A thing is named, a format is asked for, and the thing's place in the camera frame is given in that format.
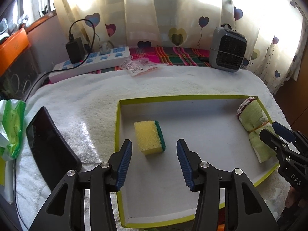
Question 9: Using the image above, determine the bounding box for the green towel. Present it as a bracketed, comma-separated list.
[236, 96, 276, 163]

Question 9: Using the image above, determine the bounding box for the black smartphone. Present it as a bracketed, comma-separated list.
[26, 106, 82, 190]

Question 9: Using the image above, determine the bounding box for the yellow-green shallow cardboard box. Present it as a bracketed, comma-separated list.
[115, 95, 279, 230]

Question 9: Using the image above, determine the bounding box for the white terry towel mat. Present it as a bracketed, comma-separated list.
[25, 66, 289, 228]

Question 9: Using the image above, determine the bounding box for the grey small fan heater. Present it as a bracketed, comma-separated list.
[209, 23, 247, 73]

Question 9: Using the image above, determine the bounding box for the yellow green scrubbing sponge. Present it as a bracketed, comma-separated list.
[134, 121, 166, 155]

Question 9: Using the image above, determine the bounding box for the green white plastic bag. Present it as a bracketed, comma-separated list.
[1, 99, 26, 161]

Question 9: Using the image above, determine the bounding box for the plaid colourful cloth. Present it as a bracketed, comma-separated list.
[51, 46, 209, 74]

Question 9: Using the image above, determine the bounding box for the white blue power strip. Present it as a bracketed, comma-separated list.
[49, 46, 131, 83]

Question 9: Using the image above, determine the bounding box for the heart pattern curtain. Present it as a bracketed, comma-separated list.
[53, 0, 307, 93]

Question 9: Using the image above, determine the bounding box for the clear plastic packet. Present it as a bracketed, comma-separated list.
[120, 59, 160, 76]

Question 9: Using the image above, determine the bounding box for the black power adapter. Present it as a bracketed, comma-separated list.
[66, 33, 85, 64]

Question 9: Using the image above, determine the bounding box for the orange storage box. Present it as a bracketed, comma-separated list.
[0, 28, 31, 76]

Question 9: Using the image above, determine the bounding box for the black power cable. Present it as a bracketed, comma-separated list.
[13, 19, 96, 218]

